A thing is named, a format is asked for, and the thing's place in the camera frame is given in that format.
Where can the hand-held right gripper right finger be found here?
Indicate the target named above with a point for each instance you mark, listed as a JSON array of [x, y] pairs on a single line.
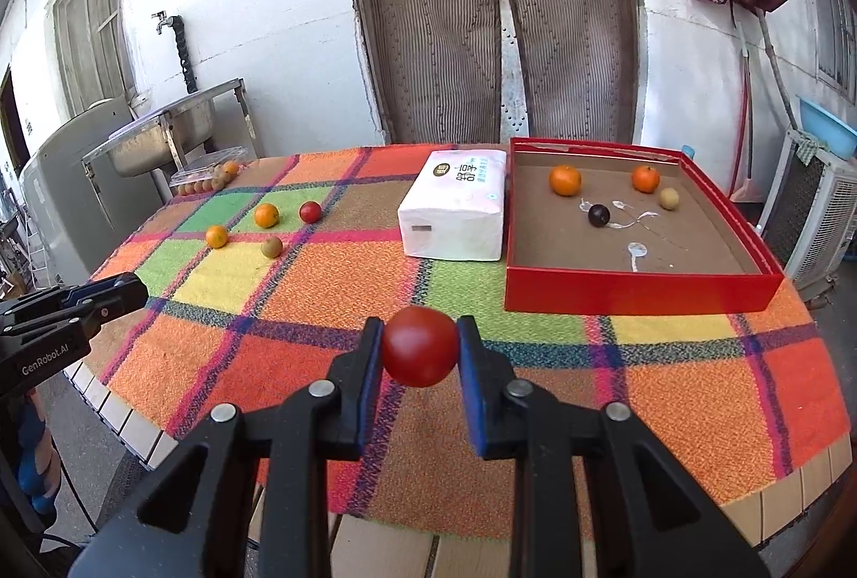
[[472, 404]]

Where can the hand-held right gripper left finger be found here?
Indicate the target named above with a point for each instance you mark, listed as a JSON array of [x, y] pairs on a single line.
[[361, 397]]

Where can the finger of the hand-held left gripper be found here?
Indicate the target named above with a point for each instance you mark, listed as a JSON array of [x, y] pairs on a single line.
[[100, 287], [94, 317]]

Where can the large red tomato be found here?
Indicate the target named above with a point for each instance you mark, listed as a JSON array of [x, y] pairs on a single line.
[[420, 345]]

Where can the small orange mandarin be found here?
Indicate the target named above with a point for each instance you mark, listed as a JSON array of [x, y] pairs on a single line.
[[266, 215], [216, 236], [645, 179]]

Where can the brown kiwi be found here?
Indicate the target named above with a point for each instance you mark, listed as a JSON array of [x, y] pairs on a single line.
[[272, 246], [669, 198]]

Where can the small red tomato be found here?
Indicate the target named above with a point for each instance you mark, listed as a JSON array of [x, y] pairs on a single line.
[[310, 211]]

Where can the red cardboard box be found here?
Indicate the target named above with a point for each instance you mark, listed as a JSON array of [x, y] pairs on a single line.
[[636, 290]]

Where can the dark purple plum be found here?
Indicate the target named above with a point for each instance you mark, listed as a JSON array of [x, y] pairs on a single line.
[[598, 214]]

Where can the large orange mandarin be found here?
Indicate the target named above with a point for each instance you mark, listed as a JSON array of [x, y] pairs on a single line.
[[565, 180]]

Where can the row of small brown fruits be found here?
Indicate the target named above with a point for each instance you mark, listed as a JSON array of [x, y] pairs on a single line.
[[197, 186]]

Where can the colourful plaid blanket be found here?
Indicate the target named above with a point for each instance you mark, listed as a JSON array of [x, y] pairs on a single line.
[[335, 297]]

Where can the grey washing machine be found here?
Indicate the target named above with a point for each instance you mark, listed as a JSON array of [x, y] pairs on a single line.
[[73, 183]]

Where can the clear plastic fruit container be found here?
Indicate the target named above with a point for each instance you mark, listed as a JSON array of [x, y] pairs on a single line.
[[201, 169]]

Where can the metal sink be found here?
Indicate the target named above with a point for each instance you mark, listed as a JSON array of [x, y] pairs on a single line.
[[161, 136]]

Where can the mandarin in plastic container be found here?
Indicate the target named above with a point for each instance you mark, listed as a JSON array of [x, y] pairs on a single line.
[[229, 169]]

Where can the white tissue pack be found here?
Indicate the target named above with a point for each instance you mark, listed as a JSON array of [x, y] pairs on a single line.
[[452, 210]]

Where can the barred window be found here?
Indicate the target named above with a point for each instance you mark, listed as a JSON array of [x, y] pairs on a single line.
[[90, 22]]

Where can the metal faucet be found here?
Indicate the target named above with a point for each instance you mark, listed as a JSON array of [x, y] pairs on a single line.
[[161, 19]]

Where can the ribbed metal door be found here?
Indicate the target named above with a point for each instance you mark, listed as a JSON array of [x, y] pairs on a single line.
[[428, 15]]

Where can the white air conditioner unit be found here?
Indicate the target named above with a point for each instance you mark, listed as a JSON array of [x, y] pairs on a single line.
[[823, 216]]

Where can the checked cloth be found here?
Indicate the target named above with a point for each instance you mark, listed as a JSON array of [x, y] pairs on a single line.
[[809, 149]]

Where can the blue plastic basin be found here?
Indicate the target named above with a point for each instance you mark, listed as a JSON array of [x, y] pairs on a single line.
[[830, 126]]

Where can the wooden branch stick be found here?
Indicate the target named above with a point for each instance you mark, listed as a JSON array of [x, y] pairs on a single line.
[[770, 49]]

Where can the white framed window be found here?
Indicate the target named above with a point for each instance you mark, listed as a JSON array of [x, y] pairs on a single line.
[[833, 29]]

